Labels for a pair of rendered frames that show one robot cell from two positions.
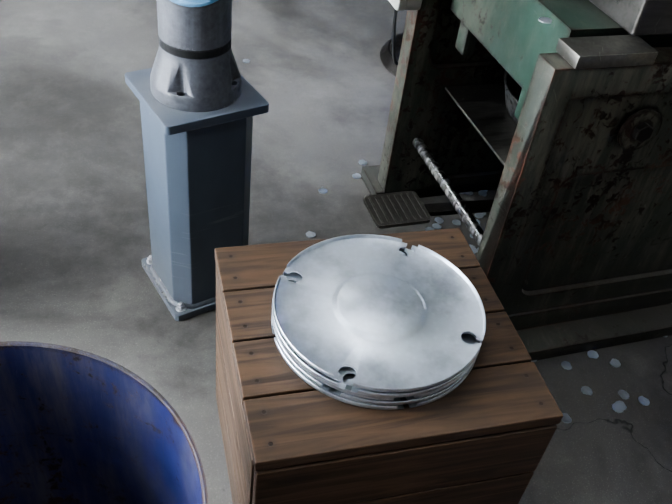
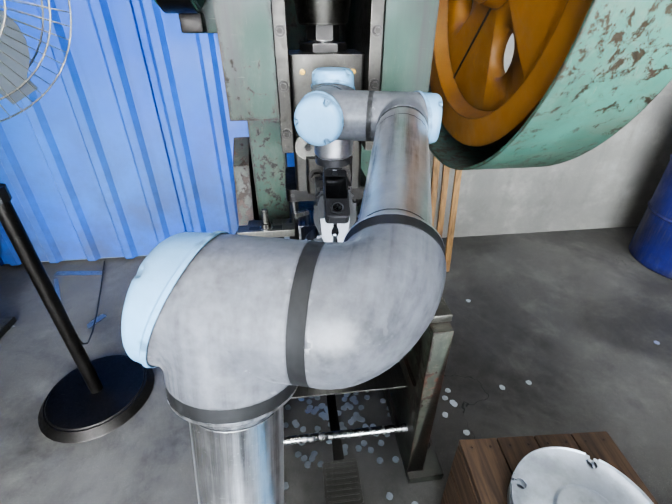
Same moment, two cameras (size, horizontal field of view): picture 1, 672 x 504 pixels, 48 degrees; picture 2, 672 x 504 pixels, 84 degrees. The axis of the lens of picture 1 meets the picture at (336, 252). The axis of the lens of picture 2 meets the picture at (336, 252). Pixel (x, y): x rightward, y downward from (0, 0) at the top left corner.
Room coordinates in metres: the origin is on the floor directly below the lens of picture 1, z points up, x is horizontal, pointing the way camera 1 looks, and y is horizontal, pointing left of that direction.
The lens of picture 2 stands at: (1.11, 0.41, 1.23)
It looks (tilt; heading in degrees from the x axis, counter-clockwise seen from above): 32 degrees down; 286
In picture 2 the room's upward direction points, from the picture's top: straight up
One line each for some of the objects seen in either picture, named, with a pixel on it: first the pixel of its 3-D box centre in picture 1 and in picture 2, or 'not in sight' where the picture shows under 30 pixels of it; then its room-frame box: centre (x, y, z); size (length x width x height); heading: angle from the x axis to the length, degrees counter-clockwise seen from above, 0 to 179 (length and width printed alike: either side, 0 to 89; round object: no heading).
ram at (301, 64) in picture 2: not in sight; (326, 119); (1.37, -0.42, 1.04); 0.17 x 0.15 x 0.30; 113
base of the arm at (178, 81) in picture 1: (195, 61); not in sight; (1.12, 0.27, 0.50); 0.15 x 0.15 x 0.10
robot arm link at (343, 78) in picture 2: not in sight; (332, 102); (1.32, -0.29, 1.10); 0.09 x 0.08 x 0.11; 96
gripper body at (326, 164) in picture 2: not in sight; (333, 183); (1.32, -0.30, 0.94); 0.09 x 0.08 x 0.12; 112
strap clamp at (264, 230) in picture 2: not in sight; (262, 227); (1.54, -0.39, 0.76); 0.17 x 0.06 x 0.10; 23
